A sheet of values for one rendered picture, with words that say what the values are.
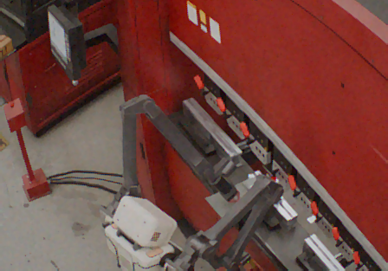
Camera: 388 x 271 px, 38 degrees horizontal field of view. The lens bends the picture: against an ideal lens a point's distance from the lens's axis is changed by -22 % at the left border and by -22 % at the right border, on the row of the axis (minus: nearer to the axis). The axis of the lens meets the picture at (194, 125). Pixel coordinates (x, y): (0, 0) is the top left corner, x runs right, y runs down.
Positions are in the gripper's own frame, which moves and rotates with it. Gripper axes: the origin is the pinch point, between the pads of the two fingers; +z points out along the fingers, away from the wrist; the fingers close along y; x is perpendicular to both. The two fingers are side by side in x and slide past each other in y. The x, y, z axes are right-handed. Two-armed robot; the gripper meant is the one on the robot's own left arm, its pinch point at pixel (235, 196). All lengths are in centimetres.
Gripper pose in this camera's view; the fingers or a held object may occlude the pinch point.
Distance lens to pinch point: 304.5
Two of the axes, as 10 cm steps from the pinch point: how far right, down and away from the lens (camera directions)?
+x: -7.3, 6.8, 0.3
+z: 5.0, 4.9, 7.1
